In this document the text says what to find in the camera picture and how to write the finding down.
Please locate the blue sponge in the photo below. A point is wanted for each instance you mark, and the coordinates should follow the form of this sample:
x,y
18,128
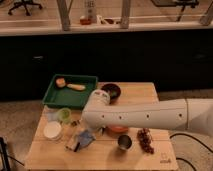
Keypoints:
x,y
85,138

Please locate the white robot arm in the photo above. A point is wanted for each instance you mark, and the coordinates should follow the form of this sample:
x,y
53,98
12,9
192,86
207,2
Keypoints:
x,y
191,115

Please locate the green plastic tray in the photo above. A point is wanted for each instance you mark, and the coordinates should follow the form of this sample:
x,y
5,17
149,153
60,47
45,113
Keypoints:
x,y
56,97

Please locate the dark brown bowl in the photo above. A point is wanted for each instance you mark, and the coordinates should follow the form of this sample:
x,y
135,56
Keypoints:
x,y
113,90

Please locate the orange bowl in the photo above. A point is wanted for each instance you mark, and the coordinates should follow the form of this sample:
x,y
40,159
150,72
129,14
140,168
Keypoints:
x,y
118,129

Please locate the metal fork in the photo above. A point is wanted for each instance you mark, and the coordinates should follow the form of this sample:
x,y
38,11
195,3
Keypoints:
x,y
75,123

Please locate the green plastic cup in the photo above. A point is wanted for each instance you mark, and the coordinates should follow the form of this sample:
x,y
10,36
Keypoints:
x,y
64,115

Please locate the small metal cup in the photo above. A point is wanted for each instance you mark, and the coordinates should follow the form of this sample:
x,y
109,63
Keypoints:
x,y
124,142

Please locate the bunch of dark grapes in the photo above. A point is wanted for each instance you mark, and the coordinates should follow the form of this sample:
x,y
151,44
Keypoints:
x,y
144,139

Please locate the clear plastic container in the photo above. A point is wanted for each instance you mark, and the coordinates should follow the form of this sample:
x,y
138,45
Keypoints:
x,y
51,116

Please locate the brown rectangular block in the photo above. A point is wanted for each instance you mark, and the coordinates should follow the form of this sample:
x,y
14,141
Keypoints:
x,y
73,144

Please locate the red bowl on shelf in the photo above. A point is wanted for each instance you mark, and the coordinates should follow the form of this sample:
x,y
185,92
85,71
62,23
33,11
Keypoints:
x,y
85,21

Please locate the white round lid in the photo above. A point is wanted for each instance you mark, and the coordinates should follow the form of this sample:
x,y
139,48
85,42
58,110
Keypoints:
x,y
52,130

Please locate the black office chair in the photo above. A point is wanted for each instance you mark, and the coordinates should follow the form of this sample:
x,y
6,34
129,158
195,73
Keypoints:
x,y
24,3

